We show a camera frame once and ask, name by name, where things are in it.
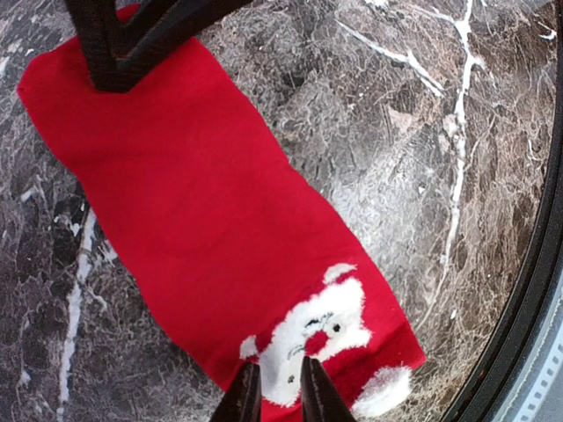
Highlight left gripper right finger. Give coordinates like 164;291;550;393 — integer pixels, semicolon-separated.
300;356;355;422

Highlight red sock plain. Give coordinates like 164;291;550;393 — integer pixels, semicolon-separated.
18;35;425;421

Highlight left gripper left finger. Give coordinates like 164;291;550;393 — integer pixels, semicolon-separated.
210;362;262;422

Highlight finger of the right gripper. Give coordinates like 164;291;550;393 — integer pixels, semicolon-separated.
65;0;249;93

